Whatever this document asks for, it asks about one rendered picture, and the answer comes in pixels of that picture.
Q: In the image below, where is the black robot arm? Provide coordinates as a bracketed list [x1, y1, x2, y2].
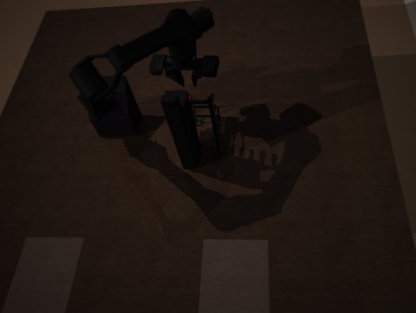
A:
[69, 6, 214, 122]

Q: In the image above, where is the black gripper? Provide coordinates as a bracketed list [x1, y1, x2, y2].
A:
[149, 43, 219, 87]

